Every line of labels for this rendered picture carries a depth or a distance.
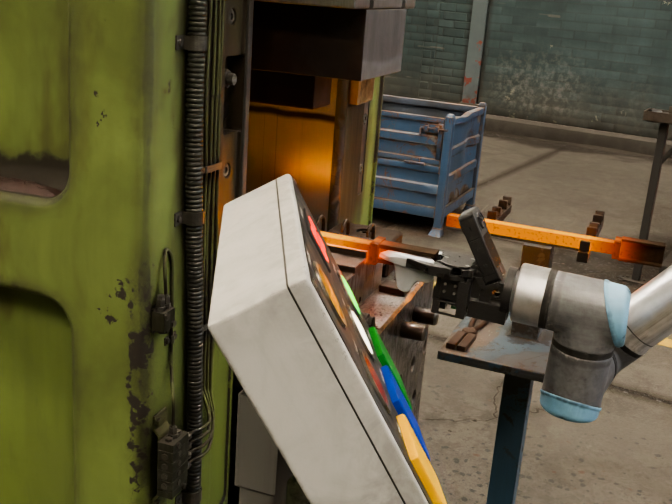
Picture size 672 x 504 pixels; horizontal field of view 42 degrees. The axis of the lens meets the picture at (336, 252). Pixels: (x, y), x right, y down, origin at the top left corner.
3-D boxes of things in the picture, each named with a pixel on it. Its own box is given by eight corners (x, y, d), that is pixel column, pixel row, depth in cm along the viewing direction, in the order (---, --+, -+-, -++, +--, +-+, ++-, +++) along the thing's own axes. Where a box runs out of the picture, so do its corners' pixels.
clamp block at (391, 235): (400, 265, 158) (404, 230, 157) (387, 278, 151) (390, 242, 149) (338, 254, 162) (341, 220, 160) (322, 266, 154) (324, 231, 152)
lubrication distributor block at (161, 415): (196, 497, 116) (199, 404, 112) (172, 522, 111) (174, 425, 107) (173, 490, 117) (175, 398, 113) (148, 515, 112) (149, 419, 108)
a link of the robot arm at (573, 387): (608, 408, 138) (625, 336, 134) (589, 437, 128) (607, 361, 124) (550, 389, 142) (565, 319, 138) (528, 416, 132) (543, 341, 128)
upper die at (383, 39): (401, 71, 137) (406, 8, 134) (361, 81, 119) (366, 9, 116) (165, 46, 150) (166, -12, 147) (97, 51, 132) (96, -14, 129)
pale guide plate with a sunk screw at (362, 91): (373, 100, 167) (381, 8, 162) (358, 105, 159) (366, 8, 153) (362, 99, 167) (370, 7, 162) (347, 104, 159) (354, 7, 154)
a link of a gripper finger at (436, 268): (403, 270, 132) (460, 281, 130) (404, 260, 132) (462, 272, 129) (410, 261, 136) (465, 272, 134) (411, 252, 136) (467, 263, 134)
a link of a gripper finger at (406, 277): (371, 287, 136) (429, 300, 134) (376, 251, 134) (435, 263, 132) (376, 281, 139) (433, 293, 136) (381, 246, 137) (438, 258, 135)
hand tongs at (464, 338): (514, 273, 236) (515, 269, 236) (530, 276, 235) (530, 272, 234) (445, 347, 184) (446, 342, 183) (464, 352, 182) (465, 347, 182)
